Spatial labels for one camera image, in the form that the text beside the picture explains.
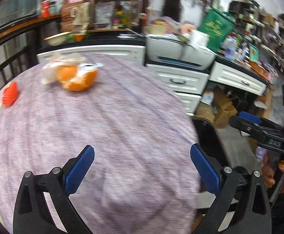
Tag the brown paper snack bag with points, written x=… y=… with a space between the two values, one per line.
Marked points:
x=82 y=17

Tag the plastic water bottle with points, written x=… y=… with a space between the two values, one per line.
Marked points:
x=230 y=48

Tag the brown coffee box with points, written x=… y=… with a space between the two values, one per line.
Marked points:
x=67 y=14

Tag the person's right hand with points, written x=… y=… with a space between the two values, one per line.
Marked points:
x=269 y=173

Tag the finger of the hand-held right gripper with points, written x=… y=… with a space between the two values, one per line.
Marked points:
x=242 y=125
x=250 y=117

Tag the cardboard box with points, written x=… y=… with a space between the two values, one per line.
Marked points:
x=225 y=107

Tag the clear jar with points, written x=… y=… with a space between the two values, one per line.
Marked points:
x=53 y=7

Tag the crumpled white plastic bag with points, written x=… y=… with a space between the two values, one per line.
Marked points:
x=49 y=73

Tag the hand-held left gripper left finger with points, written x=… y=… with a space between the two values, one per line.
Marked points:
x=79 y=168

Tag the white drawer unit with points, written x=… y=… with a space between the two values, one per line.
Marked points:
x=181 y=80

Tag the clear plastic bag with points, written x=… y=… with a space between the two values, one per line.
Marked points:
x=159 y=28

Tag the red tin can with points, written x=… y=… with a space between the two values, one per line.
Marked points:
x=45 y=9

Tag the green framed picture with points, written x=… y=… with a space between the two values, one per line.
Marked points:
x=254 y=52

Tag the orange peel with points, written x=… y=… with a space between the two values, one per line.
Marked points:
x=76 y=82

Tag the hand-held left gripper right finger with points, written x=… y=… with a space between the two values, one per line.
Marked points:
x=205 y=168

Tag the dark wooden railing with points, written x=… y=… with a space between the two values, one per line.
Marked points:
x=10 y=31

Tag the white desk drawer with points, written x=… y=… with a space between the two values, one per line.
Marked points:
x=234 y=76

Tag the small orange cup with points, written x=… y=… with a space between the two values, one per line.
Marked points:
x=79 y=37

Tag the white paper bag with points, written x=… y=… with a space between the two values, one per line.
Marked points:
x=200 y=39

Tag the orange foam fruit net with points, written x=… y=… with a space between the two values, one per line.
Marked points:
x=10 y=95

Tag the dark hair wig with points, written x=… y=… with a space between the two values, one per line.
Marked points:
x=172 y=7

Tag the white printer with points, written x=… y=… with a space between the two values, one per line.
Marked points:
x=166 y=48

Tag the black counter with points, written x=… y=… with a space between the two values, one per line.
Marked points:
x=103 y=37

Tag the purple striped tablecloth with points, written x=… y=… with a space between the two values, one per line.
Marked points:
x=107 y=126

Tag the cream bowl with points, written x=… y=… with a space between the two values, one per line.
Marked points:
x=56 y=39

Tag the green shopping bag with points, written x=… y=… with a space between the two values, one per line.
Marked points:
x=215 y=29

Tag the silver foil pouch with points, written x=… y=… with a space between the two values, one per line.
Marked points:
x=103 y=13

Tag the white cabinet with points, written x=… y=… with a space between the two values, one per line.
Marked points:
x=107 y=51

